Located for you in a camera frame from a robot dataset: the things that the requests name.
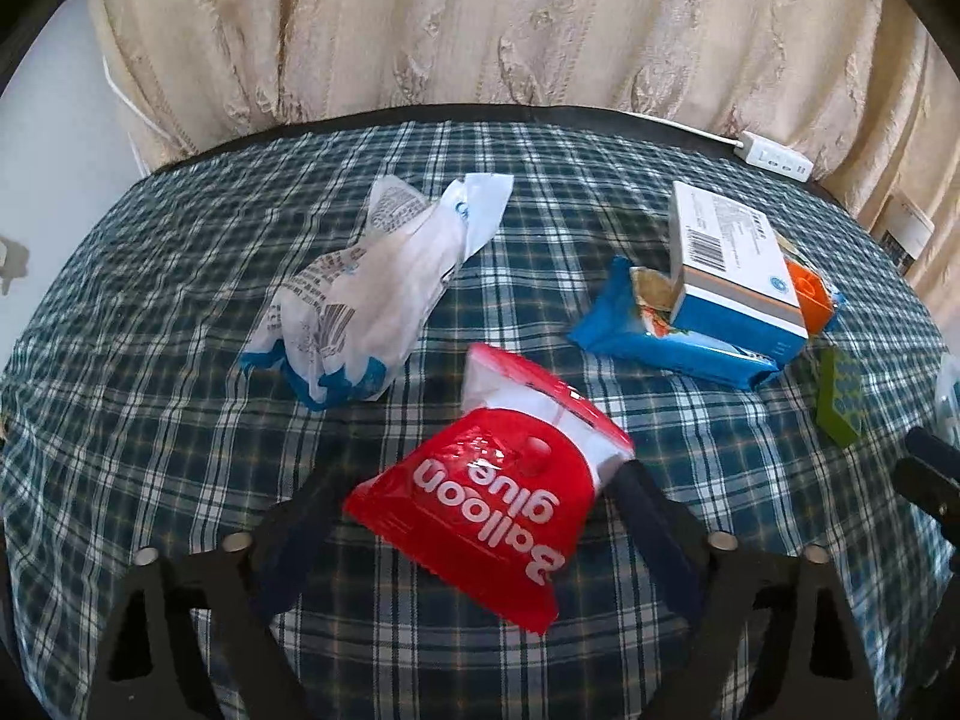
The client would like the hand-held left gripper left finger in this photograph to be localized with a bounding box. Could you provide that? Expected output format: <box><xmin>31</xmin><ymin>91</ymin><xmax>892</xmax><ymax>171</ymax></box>
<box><xmin>86</xmin><ymin>465</ymin><xmax>353</xmax><ymax>720</ymax></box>

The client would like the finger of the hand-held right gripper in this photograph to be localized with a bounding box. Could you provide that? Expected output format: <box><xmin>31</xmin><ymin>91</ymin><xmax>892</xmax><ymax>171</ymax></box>
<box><xmin>892</xmin><ymin>426</ymin><xmax>960</xmax><ymax>563</ymax></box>

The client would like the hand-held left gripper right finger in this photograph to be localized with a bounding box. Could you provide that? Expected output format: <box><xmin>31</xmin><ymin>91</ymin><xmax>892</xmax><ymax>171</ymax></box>
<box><xmin>607</xmin><ymin>461</ymin><xmax>882</xmax><ymax>720</ymax></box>

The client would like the red and white glue packet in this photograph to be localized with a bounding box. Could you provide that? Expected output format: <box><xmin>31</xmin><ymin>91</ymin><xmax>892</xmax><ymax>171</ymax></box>
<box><xmin>343</xmin><ymin>343</ymin><xmax>637</xmax><ymax>635</ymax></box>

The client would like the white medicine box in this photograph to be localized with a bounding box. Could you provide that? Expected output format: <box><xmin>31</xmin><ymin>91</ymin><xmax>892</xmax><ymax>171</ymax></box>
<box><xmin>666</xmin><ymin>180</ymin><xmax>811</xmax><ymax>358</ymax></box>

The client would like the clear plastic wrapper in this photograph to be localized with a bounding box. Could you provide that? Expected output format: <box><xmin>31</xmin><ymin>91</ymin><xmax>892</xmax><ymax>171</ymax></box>
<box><xmin>934</xmin><ymin>355</ymin><xmax>960</xmax><ymax>432</ymax></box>

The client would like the green toy block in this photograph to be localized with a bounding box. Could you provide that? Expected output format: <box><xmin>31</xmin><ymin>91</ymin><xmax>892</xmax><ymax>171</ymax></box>
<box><xmin>816</xmin><ymin>347</ymin><xmax>865</xmax><ymax>449</ymax></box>

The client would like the blue snack packet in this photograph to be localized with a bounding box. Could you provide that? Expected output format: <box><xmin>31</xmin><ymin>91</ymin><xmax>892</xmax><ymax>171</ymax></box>
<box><xmin>568</xmin><ymin>255</ymin><xmax>779</xmax><ymax>391</ymax></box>

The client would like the orange toy block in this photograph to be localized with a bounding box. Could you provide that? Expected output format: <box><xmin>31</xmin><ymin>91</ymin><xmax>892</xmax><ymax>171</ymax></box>
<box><xmin>776</xmin><ymin>234</ymin><xmax>847</xmax><ymax>336</ymax></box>

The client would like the plaid tablecloth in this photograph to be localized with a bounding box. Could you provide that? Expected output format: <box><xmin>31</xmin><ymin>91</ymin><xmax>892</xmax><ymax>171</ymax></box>
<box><xmin>0</xmin><ymin>120</ymin><xmax>960</xmax><ymax>720</ymax></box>

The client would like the white paper box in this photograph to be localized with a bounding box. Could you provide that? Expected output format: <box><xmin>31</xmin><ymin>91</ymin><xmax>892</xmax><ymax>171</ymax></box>
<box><xmin>870</xmin><ymin>191</ymin><xmax>936</xmax><ymax>276</ymax></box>

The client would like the white and blue plastic wrapper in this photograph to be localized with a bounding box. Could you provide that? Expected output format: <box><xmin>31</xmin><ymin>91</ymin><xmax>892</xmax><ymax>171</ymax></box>
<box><xmin>240</xmin><ymin>172</ymin><xmax>515</xmax><ymax>412</ymax></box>

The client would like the white power strip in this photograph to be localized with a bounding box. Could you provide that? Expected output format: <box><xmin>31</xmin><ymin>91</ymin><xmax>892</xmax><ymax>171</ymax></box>
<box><xmin>735</xmin><ymin>130</ymin><xmax>815</xmax><ymax>182</ymax></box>

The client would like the beige patterned curtain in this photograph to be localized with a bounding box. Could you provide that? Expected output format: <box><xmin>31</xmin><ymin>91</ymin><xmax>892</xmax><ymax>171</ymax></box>
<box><xmin>86</xmin><ymin>0</ymin><xmax>960</xmax><ymax>301</ymax></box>

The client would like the white power strip cable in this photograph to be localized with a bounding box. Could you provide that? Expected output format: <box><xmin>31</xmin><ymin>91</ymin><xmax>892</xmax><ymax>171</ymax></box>
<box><xmin>628</xmin><ymin>111</ymin><xmax>745</xmax><ymax>147</ymax></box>

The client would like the thin white cable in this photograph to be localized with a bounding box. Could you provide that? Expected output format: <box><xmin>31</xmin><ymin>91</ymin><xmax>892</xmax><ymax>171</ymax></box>
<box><xmin>103</xmin><ymin>64</ymin><xmax>200</xmax><ymax>160</ymax></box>

